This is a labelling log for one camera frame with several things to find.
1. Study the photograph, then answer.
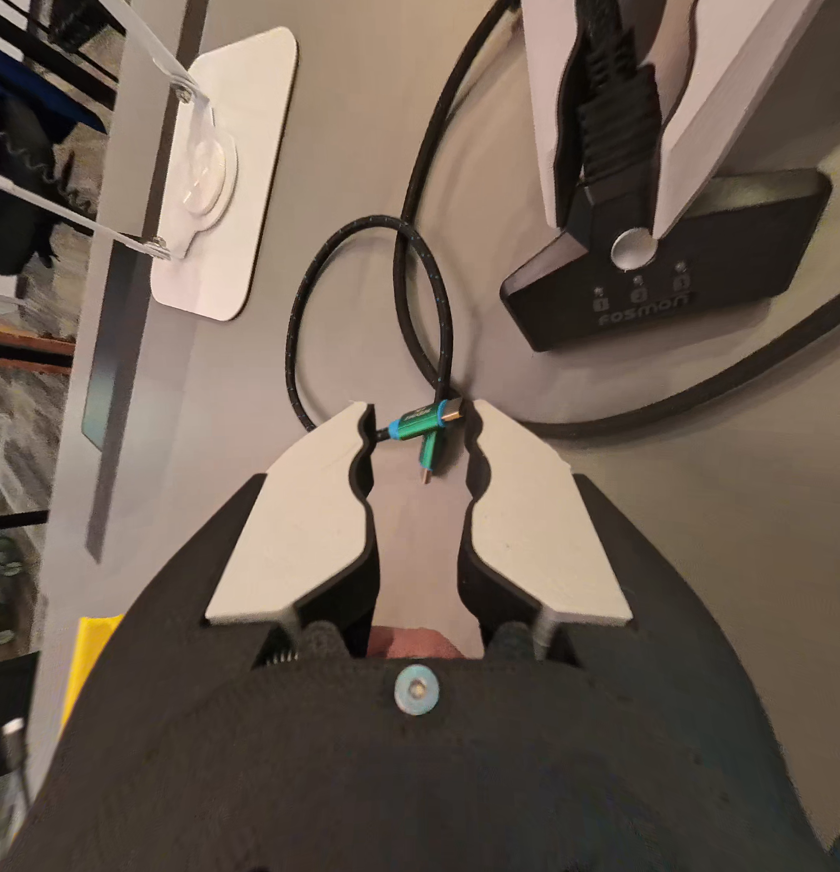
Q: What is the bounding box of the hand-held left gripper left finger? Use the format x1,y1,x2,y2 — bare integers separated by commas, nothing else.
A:
205,402,381,656

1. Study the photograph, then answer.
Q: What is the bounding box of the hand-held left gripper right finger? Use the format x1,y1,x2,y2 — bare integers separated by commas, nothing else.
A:
457,398,634,656

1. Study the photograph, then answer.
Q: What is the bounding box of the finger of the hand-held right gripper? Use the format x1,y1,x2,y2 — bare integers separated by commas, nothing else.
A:
638,0,831,241
521,0,582,230

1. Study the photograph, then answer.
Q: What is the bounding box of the braided green-plug hdmi cable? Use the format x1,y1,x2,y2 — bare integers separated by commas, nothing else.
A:
285,213,466,486

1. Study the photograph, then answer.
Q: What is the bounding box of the black Fosmon HDMI switch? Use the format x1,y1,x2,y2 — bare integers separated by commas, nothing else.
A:
391,0,840,442

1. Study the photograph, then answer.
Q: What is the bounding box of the yellow plastic bin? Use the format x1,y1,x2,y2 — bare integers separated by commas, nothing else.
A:
57,614,125,738

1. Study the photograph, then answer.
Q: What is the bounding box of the white panel stand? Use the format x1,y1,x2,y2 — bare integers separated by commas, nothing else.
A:
0,0,299,322

